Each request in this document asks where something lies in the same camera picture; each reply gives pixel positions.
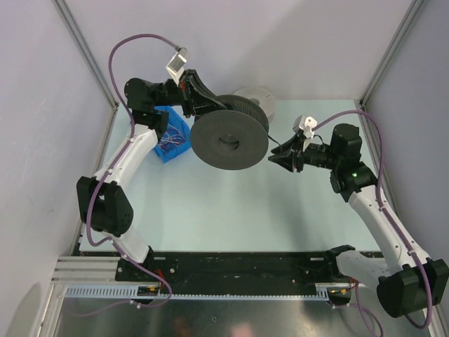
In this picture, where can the white perforated filament spool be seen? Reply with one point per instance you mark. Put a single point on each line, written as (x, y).
(261, 97)

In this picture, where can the black filament spool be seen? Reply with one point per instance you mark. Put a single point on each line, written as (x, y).
(233, 138)

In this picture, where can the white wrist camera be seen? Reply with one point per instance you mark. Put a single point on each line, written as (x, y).
(175, 66)
(305, 125)

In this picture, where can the blue plastic bin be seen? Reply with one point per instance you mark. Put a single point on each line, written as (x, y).
(176, 139)

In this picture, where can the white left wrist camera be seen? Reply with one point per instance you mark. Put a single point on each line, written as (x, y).
(175, 66)

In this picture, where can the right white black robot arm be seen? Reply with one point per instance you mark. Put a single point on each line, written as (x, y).
(406, 279)

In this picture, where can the aluminium frame post right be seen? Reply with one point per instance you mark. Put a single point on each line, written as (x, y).
(409, 19)

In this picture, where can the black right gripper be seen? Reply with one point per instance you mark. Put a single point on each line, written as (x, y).
(292, 159)

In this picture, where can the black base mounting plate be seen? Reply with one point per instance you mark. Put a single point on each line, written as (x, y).
(242, 273)

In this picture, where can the grey slotted cable duct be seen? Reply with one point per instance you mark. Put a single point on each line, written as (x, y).
(135, 292)

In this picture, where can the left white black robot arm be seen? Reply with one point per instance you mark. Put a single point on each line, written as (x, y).
(103, 204)

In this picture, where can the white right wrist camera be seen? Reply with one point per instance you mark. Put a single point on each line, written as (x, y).
(305, 125)

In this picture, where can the aluminium frame post left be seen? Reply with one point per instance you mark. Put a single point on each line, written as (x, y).
(81, 44)

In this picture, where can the aluminium frame post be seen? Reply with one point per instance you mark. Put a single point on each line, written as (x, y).
(409, 19)
(81, 44)

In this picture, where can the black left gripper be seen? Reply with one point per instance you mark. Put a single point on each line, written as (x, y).
(196, 98)

